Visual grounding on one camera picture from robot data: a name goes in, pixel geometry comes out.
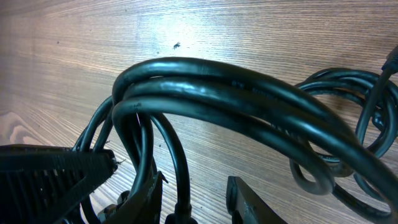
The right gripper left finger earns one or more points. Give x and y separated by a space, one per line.
144 207

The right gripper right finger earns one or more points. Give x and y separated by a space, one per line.
246 207

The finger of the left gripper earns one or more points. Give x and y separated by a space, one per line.
46 184

